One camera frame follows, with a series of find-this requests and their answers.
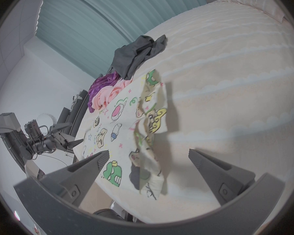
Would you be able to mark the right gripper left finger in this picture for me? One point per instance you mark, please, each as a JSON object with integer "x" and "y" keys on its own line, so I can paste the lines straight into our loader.
{"x": 85, "y": 175}

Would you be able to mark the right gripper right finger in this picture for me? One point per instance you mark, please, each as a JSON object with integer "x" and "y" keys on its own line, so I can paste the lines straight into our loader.
{"x": 218, "y": 175}

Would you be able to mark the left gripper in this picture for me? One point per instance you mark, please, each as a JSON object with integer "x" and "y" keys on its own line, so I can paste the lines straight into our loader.
{"x": 55, "y": 138}

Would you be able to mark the white printed pyjama trousers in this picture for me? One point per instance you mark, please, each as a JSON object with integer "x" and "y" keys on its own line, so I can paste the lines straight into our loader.
{"x": 117, "y": 131}

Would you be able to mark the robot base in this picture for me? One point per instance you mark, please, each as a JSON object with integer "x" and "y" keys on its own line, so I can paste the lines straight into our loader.
{"x": 107, "y": 210}

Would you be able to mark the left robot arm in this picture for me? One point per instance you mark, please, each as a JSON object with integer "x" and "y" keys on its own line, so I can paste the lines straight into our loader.
{"x": 12, "y": 136}

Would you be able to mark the bed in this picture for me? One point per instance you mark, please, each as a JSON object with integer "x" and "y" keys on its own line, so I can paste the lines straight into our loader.
{"x": 223, "y": 82}

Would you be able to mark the purple garment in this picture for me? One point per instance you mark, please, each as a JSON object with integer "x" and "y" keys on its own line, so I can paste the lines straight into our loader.
{"x": 100, "y": 87}

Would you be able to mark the pink garment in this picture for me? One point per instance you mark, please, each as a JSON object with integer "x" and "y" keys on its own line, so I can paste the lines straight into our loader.
{"x": 110, "y": 92}

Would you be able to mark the black garment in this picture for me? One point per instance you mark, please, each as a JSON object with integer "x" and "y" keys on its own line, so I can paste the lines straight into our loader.
{"x": 132, "y": 55}

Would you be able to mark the blue-green curtain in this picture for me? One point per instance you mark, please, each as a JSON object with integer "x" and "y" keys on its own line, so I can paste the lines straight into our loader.
{"x": 100, "y": 21}

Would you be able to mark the cream pillow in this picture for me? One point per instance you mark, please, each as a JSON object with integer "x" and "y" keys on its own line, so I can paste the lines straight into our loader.
{"x": 254, "y": 1}

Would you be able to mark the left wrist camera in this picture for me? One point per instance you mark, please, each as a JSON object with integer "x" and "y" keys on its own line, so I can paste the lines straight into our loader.
{"x": 32, "y": 128}

